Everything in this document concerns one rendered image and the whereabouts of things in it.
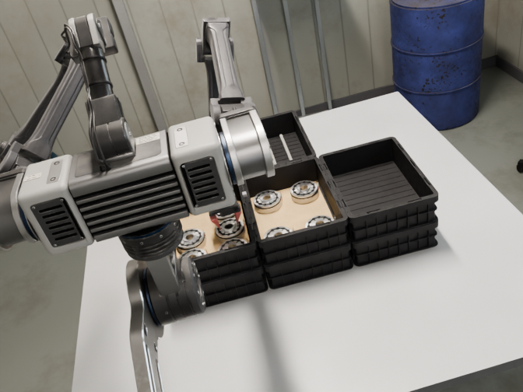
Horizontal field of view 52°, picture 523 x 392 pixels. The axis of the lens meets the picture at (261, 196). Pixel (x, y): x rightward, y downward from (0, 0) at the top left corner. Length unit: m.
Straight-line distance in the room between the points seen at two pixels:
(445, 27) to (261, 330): 2.37
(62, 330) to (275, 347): 1.66
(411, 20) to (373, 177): 1.69
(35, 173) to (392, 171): 1.33
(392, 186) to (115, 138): 1.20
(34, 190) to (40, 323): 2.18
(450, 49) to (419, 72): 0.24
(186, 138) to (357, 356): 0.87
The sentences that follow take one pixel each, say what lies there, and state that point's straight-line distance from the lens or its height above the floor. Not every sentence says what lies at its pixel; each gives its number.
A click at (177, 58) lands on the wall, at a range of 3.86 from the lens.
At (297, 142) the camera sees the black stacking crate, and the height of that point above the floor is 0.83.
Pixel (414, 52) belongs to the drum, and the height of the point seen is 0.57.
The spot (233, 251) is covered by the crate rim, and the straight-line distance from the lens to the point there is 1.68.
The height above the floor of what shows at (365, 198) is 0.83.
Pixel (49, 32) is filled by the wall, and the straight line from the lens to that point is 3.85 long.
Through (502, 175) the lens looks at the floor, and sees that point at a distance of 3.45.
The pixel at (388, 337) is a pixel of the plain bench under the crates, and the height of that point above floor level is 0.70.
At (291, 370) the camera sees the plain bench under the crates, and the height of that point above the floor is 0.70.
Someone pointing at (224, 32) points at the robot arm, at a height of 1.54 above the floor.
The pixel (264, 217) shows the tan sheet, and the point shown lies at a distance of 1.92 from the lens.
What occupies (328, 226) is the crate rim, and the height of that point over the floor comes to 0.92.
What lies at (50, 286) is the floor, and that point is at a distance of 3.41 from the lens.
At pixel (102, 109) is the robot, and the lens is 1.06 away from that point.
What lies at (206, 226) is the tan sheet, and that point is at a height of 0.83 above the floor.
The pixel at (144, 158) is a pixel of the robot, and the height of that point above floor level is 1.53.
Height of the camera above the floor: 2.02
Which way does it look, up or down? 36 degrees down
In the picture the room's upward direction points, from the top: 14 degrees counter-clockwise
